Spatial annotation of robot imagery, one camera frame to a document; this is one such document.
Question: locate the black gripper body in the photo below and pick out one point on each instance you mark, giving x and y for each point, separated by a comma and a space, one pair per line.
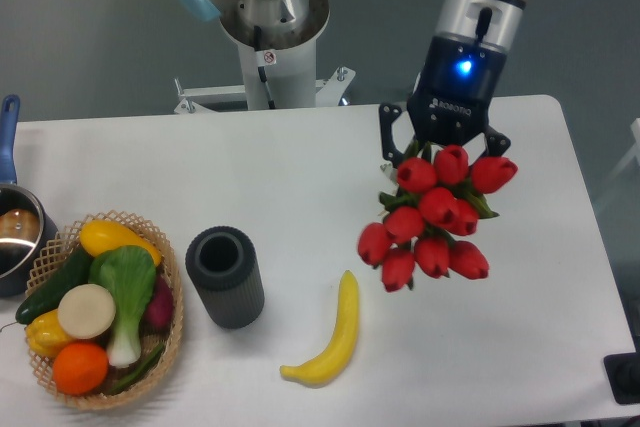
450, 104

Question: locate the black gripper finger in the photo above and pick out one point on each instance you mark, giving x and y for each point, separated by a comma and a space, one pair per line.
487, 141
388, 114

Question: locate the red tulip bouquet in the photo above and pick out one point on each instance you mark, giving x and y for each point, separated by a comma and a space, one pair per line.
439, 201

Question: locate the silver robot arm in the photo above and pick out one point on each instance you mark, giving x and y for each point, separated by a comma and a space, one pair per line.
491, 23

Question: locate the dark grey ribbed vase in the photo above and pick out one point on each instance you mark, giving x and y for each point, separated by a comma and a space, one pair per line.
223, 266

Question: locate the black device at edge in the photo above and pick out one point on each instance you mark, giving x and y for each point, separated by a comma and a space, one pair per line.
623, 375

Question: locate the yellow banana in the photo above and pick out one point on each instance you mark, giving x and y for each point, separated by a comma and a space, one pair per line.
326, 366

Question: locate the green bok choy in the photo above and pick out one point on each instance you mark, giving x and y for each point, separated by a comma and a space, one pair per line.
128, 273

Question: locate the purple sweet potato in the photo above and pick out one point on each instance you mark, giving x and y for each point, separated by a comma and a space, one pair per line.
159, 312

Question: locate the yellow squash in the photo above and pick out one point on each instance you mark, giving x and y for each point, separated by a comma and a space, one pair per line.
99, 236

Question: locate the green bean pod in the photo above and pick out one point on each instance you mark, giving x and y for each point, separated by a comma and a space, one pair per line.
139, 372

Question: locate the woven wicker basket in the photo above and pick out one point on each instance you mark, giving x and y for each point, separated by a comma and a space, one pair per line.
53, 256

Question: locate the dark green cucumber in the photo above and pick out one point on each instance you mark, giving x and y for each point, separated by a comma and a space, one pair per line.
73, 273

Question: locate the white round slice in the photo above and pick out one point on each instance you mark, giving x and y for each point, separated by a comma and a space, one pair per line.
86, 311

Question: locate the orange fruit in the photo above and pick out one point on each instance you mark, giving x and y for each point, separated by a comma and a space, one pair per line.
80, 368

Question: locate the yellow bell pepper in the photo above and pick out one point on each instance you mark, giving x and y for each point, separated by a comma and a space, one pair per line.
46, 337

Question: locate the blue handled saucepan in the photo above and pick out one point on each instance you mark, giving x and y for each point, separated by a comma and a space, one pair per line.
25, 226

